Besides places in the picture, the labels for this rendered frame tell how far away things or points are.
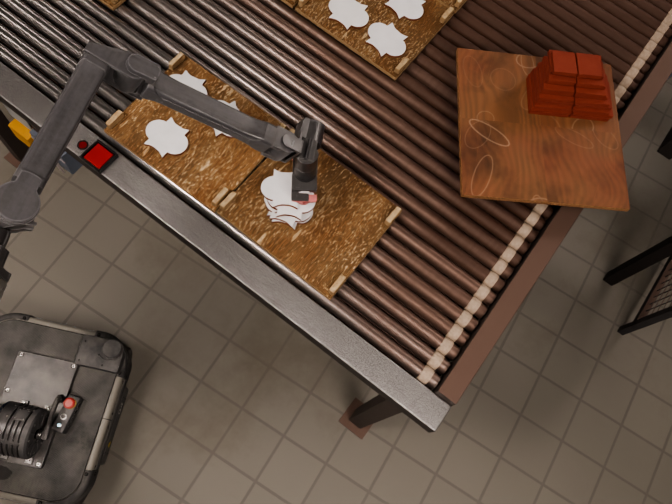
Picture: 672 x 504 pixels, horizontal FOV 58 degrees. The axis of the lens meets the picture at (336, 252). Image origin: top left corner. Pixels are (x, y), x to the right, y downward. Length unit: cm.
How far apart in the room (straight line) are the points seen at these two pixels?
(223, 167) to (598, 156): 111
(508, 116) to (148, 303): 162
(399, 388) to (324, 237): 47
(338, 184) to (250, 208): 27
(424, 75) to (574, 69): 47
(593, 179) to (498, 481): 134
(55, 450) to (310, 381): 97
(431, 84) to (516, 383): 136
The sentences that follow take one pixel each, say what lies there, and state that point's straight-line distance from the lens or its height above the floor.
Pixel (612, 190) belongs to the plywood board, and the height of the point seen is 104.
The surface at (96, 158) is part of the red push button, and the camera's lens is 190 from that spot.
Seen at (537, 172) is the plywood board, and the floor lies 104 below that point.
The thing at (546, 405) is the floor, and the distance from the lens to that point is 284.
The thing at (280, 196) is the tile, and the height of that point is 100.
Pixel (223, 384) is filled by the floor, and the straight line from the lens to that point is 258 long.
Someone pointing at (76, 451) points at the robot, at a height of 24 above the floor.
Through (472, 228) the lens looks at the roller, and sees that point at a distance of 187.
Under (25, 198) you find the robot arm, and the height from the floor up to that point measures 148.
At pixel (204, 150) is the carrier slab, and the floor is 94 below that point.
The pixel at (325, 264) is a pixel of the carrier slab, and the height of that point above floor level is 94.
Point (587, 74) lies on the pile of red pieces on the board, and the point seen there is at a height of 120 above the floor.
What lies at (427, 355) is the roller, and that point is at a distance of 172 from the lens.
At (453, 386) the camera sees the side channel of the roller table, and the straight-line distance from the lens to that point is 170.
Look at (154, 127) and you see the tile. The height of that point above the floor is 95.
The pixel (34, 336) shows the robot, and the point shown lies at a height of 24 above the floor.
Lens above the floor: 256
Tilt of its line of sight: 69 degrees down
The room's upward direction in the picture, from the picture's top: 19 degrees clockwise
